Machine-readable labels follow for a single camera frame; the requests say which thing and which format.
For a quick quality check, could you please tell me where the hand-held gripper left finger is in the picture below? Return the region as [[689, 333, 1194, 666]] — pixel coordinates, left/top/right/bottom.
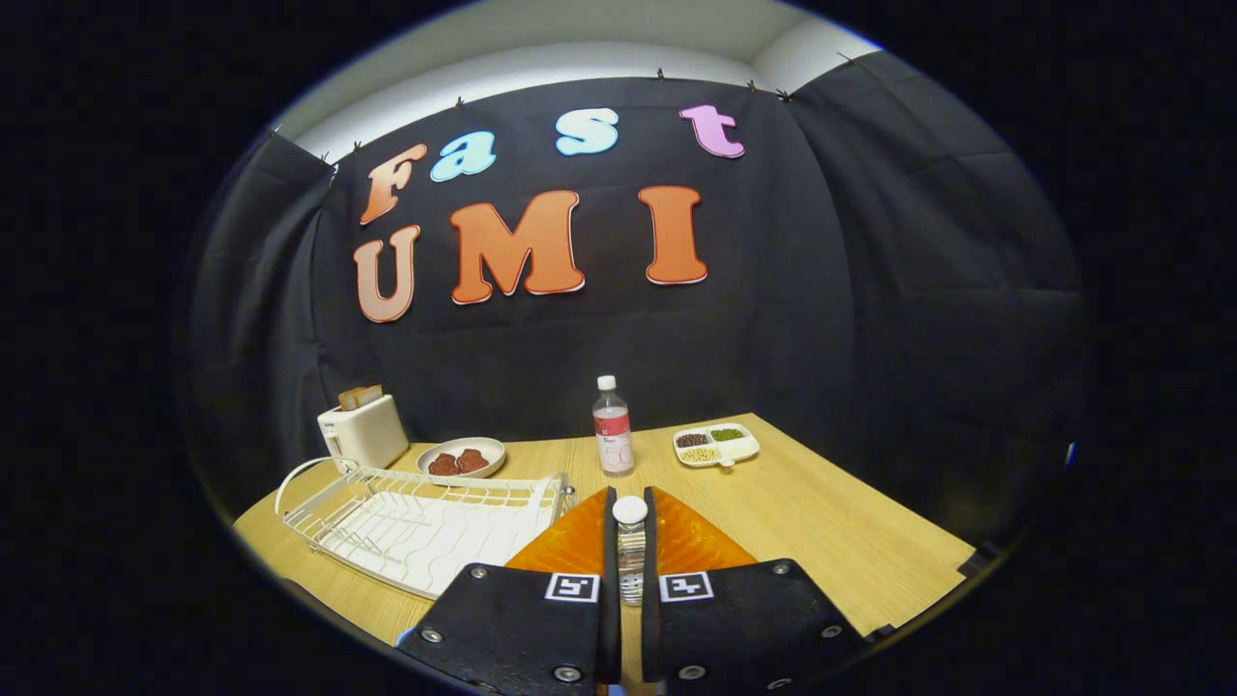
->
[[396, 486, 621, 696]]

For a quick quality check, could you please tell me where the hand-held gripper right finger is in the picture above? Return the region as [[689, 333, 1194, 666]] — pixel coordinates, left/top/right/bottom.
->
[[641, 486, 871, 696]]

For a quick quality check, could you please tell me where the blue checkered handle spoon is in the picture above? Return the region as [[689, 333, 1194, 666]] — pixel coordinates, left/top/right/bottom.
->
[[612, 495, 649, 608]]

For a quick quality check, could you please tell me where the white wire dish rack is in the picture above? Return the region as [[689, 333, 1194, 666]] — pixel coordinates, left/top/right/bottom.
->
[[274, 456, 577, 600]]

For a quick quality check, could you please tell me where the white divided dish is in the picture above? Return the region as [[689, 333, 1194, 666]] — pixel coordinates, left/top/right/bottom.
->
[[673, 422, 761, 469]]

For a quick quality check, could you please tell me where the beige round plate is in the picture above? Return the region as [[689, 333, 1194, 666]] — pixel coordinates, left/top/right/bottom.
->
[[417, 437, 506, 479]]

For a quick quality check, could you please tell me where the clear plastic water bottle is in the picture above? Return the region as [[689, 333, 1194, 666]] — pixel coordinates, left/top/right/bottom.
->
[[592, 375, 636, 477]]

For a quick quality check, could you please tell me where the white toaster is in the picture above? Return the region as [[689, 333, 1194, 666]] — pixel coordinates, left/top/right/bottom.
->
[[317, 393, 411, 473]]

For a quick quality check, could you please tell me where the black backdrop cloth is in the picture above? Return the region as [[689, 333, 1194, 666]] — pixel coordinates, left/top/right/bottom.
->
[[184, 50, 1088, 552]]

